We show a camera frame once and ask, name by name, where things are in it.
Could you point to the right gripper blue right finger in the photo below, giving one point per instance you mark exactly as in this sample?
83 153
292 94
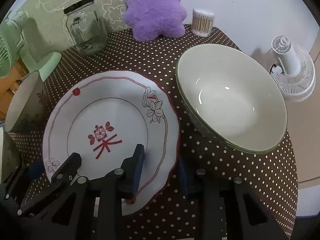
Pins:
197 184

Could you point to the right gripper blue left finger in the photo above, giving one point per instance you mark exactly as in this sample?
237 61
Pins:
121 183

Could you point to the white plate red pattern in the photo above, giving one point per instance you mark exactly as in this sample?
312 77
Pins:
103 118

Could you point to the floral bowl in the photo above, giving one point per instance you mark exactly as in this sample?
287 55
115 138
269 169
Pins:
28 106

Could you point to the large green-rim bowl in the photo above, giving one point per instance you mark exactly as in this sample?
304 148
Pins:
231 96

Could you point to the brown polka-dot tablecloth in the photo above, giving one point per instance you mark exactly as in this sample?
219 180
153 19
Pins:
258 192

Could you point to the wooden chair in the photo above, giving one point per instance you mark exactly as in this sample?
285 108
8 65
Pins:
10 84

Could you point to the glass jar black lid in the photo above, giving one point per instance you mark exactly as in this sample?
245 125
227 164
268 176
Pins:
86 27

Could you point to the white floor fan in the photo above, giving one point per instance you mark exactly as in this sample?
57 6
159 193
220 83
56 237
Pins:
294 71

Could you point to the purple plush toy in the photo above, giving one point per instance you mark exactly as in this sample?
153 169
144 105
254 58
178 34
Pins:
150 19

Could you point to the cotton swab container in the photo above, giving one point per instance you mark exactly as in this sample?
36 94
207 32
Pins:
202 22

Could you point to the green desk fan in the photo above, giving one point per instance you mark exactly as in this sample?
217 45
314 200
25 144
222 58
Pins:
14 47

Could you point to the green patterned wall mat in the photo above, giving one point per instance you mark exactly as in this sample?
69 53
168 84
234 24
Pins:
46 27

